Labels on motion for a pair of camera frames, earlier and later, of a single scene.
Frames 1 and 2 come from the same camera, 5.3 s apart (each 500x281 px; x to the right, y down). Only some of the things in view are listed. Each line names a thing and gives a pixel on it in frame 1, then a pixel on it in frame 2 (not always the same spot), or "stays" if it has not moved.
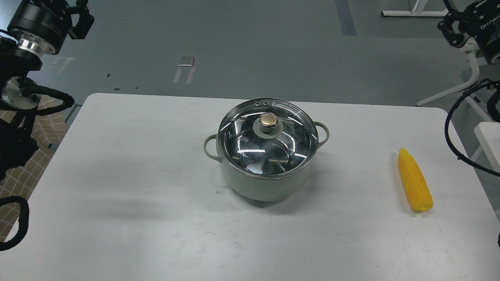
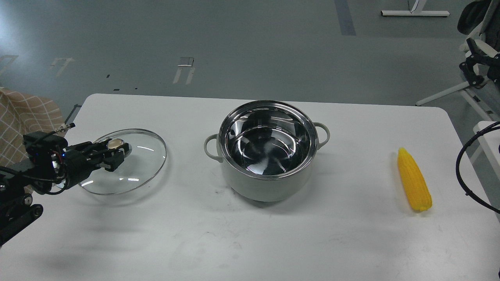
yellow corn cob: x=416 y=184 stays
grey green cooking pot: x=267 y=149 stays
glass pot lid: x=268 y=138 to x=142 y=164
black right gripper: x=483 y=17 to x=477 y=55
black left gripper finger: x=80 y=31 to x=102 y=147
